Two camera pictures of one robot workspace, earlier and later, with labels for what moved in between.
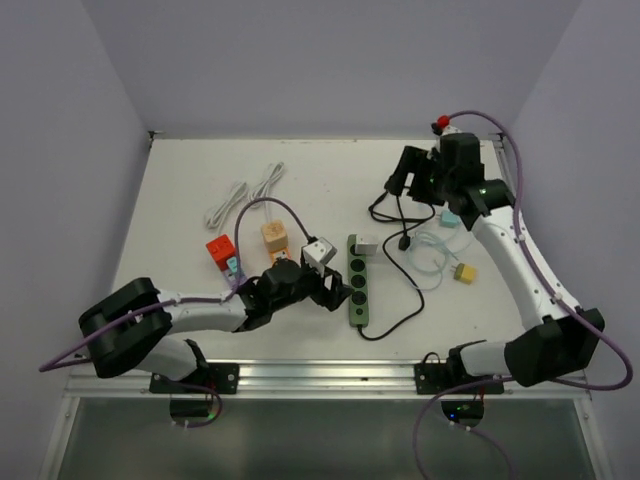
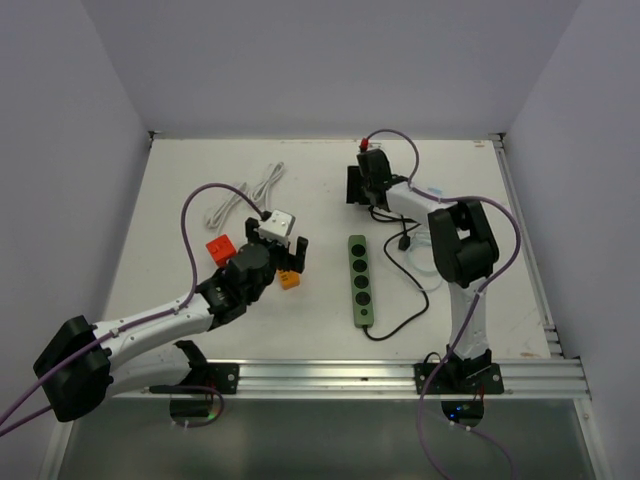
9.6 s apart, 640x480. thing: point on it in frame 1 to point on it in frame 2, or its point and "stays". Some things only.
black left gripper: [338, 290] to [295, 260]
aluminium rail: [374, 378] stays
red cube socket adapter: [222, 249] stays
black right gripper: [409, 164] to [354, 179]
